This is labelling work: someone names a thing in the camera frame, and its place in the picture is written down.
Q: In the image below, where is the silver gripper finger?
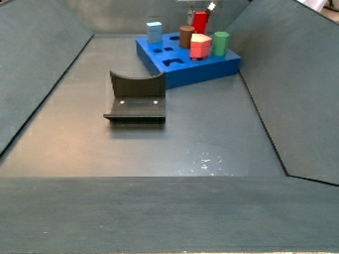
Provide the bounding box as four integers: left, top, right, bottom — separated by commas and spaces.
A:
187, 8, 195, 25
205, 1, 217, 13

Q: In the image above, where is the red two-legged block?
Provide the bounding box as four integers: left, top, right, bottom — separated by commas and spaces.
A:
192, 11, 209, 34

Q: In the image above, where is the blue shape sorter board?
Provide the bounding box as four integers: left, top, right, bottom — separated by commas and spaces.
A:
135, 33, 241, 88

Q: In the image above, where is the brown cylinder block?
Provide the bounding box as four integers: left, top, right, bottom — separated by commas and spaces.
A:
179, 25, 195, 49

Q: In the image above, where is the green hexagon block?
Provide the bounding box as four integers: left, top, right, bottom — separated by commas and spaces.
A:
212, 32, 231, 57

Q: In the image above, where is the light blue rectangular block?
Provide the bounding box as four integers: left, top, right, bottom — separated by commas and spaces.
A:
147, 22, 163, 44

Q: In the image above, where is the red white pentagon block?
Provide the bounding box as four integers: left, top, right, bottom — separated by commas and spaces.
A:
189, 34, 212, 60

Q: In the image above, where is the black curved stand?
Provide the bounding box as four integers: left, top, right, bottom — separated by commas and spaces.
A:
103, 72, 165, 122

